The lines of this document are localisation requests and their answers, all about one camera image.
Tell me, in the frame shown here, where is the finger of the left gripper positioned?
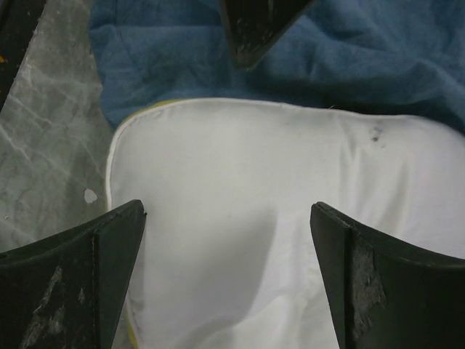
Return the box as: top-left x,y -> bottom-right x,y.
219,0 -> 314,70

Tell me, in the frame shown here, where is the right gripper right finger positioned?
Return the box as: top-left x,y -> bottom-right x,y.
310,202 -> 464,348

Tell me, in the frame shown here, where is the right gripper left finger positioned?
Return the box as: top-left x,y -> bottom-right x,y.
1,200 -> 146,348

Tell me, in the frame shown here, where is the blue pillowcase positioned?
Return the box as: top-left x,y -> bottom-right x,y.
89,1 -> 464,131

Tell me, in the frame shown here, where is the white pillow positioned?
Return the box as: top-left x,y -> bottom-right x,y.
106,99 -> 464,348

